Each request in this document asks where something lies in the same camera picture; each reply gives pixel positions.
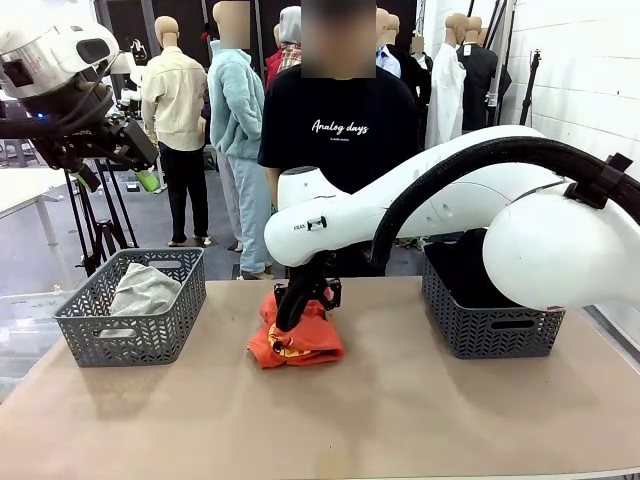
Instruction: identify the blue shirt mannequin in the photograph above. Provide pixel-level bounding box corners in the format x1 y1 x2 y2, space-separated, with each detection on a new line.
374 7 403 80

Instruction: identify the black camera tripod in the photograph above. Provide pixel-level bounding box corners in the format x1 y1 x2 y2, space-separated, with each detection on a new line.
62 157 140 277

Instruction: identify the light blue fleece mannequin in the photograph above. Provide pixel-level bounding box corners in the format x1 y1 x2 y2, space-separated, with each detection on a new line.
206 0 274 280

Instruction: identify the white shirt mannequin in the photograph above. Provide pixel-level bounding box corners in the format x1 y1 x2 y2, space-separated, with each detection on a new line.
424 12 469 151

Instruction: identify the cream jacket mannequin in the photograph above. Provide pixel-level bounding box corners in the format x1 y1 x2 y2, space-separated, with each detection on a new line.
139 14 211 249

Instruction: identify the white height-adjustable table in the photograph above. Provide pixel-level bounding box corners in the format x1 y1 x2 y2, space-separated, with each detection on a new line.
0 167 69 247

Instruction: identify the person in black t-shirt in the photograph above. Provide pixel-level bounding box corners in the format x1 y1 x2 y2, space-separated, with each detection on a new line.
258 0 421 279

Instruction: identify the black shirt mannequin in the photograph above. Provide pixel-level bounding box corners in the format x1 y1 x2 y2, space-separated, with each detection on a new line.
457 14 514 134

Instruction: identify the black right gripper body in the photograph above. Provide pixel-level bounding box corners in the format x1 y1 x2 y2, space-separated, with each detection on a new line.
294 252 337 301

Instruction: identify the black garment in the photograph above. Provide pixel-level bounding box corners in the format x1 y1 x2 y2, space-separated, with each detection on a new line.
424 227 524 310

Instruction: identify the red printed t-shirt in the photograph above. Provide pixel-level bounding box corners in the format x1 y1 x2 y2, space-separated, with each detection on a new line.
247 289 346 370

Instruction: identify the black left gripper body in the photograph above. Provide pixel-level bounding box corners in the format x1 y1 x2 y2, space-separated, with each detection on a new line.
37 112 126 166

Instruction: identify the black light stand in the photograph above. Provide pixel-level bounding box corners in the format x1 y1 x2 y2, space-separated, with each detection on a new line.
517 48 545 126

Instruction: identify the red jacket mannequin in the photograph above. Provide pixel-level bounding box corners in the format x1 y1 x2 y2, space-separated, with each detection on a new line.
264 23 281 91

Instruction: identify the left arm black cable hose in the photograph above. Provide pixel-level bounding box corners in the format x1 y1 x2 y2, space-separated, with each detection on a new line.
0 49 121 146

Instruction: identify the grey t-shirt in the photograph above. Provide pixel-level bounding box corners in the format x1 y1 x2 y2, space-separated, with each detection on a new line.
99 262 182 337

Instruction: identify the plaid hoodie mannequin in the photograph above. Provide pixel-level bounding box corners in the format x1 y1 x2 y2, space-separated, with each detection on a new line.
269 4 304 76

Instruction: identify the grey metal stool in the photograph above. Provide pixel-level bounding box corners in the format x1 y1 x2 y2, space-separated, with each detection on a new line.
3 138 39 169

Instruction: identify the person's right forearm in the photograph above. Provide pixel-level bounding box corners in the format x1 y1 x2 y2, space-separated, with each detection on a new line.
264 167 284 211

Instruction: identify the grey plastic lattice basket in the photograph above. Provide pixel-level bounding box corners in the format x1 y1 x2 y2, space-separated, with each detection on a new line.
421 241 566 360
53 246 208 369

